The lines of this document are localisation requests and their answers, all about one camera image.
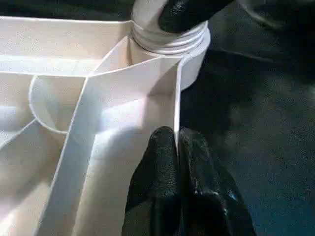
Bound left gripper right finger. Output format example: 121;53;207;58
178;127;257;236

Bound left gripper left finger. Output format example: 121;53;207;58
121;126;181;236

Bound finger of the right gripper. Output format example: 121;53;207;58
157;0;234;34

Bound white plastic table leg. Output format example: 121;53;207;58
130;0;210;55

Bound white plastic table top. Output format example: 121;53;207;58
0;15;211;236

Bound black mat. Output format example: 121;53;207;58
0;0;315;236

